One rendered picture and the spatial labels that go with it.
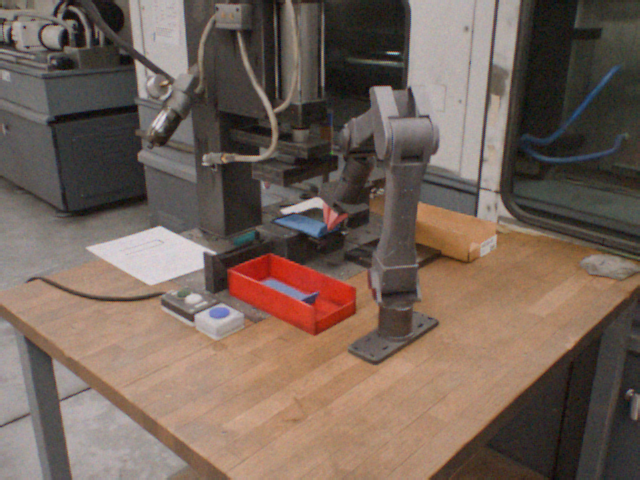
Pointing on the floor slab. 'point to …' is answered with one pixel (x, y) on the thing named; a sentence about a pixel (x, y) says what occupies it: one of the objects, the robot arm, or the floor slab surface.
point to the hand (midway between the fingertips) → (329, 226)
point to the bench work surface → (334, 370)
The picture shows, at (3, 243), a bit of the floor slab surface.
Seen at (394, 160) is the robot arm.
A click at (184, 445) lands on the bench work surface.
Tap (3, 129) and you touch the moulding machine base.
